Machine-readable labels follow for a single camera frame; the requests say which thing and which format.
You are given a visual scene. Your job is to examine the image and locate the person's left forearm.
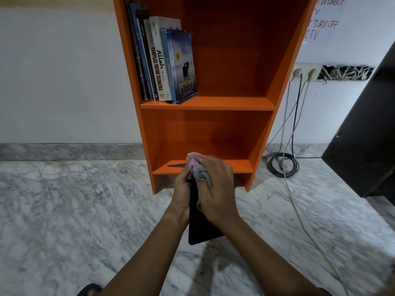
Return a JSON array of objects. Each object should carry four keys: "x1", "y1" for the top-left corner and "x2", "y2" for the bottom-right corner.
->
[{"x1": 100, "y1": 212, "x2": 191, "y2": 296}]

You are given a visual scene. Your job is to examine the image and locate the white cover book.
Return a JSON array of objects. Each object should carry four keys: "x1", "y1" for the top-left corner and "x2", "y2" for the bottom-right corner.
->
[{"x1": 149, "y1": 16, "x2": 183, "y2": 103}]

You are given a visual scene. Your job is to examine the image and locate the black display stand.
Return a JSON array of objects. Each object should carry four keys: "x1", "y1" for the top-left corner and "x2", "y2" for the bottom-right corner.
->
[{"x1": 167, "y1": 163, "x2": 225, "y2": 246}]

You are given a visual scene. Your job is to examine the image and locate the person's right forearm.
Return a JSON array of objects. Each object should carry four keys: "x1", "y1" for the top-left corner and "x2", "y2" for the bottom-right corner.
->
[{"x1": 222, "y1": 218, "x2": 334, "y2": 296}]

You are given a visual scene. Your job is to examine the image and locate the orange wooden bookshelf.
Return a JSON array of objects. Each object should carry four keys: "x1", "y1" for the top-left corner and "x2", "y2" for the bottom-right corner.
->
[{"x1": 112, "y1": 0, "x2": 318, "y2": 195}]

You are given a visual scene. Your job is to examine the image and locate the small green cover book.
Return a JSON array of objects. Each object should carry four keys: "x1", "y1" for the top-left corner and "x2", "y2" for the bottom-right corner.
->
[{"x1": 160, "y1": 27, "x2": 186, "y2": 104}]

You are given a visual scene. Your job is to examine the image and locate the cream red-titled cover book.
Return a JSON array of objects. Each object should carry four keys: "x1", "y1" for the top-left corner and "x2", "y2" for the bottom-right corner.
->
[{"x1": 143, "y1": 18, "x2": 168, "y2": 102}]

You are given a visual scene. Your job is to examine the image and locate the blue maths textbook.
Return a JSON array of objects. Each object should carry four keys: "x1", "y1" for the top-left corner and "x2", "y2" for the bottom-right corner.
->
[{"x1": 129, "y1": 2, "x2": 155, "y2": 101}]

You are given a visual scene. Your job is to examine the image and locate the coiled black cable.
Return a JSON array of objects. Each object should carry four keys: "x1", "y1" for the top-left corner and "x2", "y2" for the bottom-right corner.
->
[
  {"x1": 266, "y1": 74, "x2": 304, "y2": 178},
  {"x1": 264, "y1": 78, "x2": 351, "y2": 296}
]

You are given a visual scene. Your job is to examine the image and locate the white paper wall note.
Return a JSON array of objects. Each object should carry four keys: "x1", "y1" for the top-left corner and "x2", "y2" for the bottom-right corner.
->
[{"x1": 304, "y1": 0, "x2": 348, "y2": 44}]

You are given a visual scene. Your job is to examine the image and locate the person's left hand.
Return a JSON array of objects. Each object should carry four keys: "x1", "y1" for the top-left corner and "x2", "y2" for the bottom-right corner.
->
[{"x1": 168, "y1": 162, "x2": 193, "y2": 227}]

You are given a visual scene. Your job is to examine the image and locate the person's right hand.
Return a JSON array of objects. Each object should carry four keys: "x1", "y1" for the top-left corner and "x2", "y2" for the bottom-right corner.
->
[{"x1": 186, "y1": 154, "x2": 241, "y2": 231}]

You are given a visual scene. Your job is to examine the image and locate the purple cleaning cloth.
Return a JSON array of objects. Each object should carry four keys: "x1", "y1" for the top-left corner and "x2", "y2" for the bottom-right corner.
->
[{"x1": 186, "y1": 152, "x2": 214, "y2": 213}]

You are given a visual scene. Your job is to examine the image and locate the dark brown cabinet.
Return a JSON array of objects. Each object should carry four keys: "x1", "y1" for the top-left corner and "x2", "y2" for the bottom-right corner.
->
[{"x1": 321, "y1": 39, "x2": 395, "y2": 207}]

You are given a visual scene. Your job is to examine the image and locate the dark blue boat cover book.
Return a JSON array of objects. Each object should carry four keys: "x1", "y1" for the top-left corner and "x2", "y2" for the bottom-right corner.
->
[{"x1": 166, "y1": 30, "x2": 199, "y2": 105}]

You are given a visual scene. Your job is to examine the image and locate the person's sandalled left foot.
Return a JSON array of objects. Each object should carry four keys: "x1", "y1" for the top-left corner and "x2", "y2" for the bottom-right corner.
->
[{"x1": 76, "y1": 282, "x2": 104, "y2": 296}]

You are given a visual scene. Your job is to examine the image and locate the white wall socket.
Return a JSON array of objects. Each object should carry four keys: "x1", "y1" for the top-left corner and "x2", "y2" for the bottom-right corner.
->
[{"x1": 290, "y1": 63, "x2": 323, "y2": 83}]

